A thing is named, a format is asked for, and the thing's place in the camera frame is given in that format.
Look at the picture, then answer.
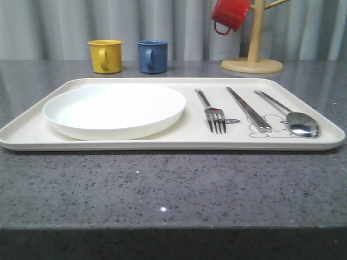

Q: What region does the silver fork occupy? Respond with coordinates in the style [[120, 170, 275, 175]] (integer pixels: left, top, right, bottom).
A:
[[195, 89, 227, 134]]

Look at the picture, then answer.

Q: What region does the white round plate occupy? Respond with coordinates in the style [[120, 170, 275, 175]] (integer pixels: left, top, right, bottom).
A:
[[42, 83, 186, 140]]

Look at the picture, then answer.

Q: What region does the silver chopstick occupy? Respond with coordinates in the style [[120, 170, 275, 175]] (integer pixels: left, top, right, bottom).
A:
[[226, 86, 268, 133], [229, 86, 273, 133]]

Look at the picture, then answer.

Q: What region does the silver spoon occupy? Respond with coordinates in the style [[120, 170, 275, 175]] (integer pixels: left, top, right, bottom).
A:
[[254, 90, 320, 139]]

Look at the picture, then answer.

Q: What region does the cream rabbit tray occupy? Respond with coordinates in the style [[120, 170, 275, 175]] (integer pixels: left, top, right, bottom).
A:
[[1, 77, 345, 151]]

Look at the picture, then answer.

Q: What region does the blue mug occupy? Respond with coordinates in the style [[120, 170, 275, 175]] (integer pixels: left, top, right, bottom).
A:
[[137, 40, 169, 74]]

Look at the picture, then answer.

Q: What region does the yellow mug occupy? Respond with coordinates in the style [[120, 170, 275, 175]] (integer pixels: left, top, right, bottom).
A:
[[88, 40, 123, 74]]

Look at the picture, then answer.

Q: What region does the wooden mug tree stand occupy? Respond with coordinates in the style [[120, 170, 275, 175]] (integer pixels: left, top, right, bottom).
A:
[[221, 0, 287, 74]]

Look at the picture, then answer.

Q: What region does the red mug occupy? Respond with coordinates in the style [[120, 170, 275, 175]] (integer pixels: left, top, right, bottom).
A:
[[211, 0, 251, 36]]

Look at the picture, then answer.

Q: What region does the grey curtain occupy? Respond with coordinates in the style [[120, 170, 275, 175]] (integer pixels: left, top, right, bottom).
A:
[[1, 1, 346, 61]]

